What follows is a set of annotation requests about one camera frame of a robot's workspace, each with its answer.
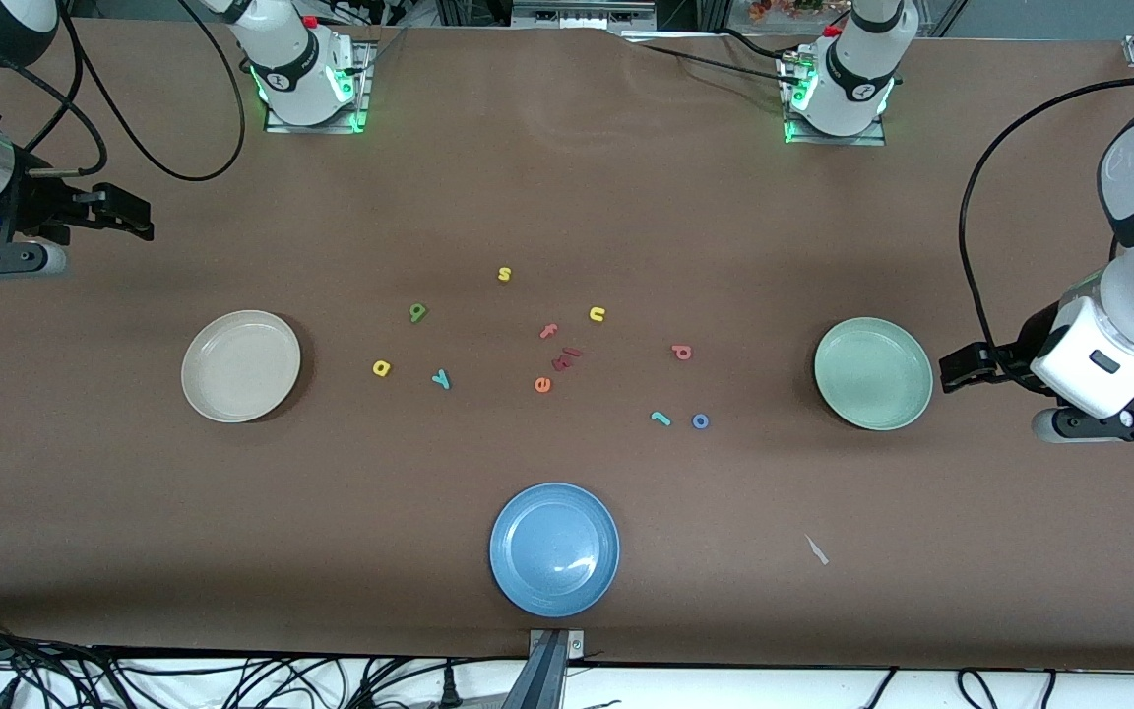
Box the green round plate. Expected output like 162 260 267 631
813 316 934 432

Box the beige round plate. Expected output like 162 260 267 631
181 310 302 424

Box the brown table cover sheet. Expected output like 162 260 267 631
0 18 1134 673

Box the blue round plate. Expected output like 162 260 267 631
489 482 621 619

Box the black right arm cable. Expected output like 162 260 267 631
0 0 246 182

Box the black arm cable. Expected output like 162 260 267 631
959 77 1134 370
0 0 246 182

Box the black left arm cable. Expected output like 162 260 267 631
959 77 1134 370

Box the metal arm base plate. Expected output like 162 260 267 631
265 44 371 134
782 54 888 147

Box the black base power cable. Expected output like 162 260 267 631
616 30 804 85

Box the aluminium frame bar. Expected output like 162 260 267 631
511 0 659 31

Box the grey metal camera post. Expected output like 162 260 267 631
526 628 588 709

